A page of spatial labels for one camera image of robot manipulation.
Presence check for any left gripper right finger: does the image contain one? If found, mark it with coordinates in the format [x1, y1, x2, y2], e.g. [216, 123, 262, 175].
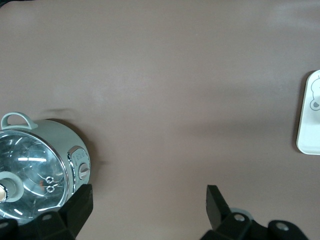
[202, 185, 306, 240]

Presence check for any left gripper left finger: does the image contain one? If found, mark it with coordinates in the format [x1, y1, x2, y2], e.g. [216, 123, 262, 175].
[0, 184, 94, 240]

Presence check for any cream tray with bear print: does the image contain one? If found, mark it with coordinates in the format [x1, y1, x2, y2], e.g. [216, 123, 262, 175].
[296, 69, 320, 155]

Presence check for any glass pot lid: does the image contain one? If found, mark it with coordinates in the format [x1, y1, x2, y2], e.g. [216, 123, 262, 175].
[0, 129, 70, 221]

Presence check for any grey-green electric cooking pot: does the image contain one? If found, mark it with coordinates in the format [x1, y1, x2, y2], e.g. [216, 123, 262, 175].
[0, 111, 91, 201]

